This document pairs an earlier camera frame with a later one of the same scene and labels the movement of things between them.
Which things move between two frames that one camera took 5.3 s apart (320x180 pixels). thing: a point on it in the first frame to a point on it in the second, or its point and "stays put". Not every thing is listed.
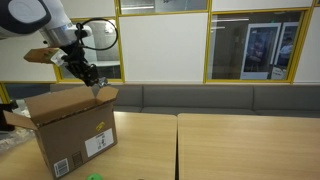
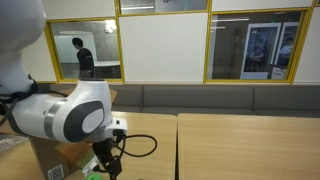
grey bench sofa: [251, 100] stays put
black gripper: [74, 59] to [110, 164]
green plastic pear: [95, 176] stays put
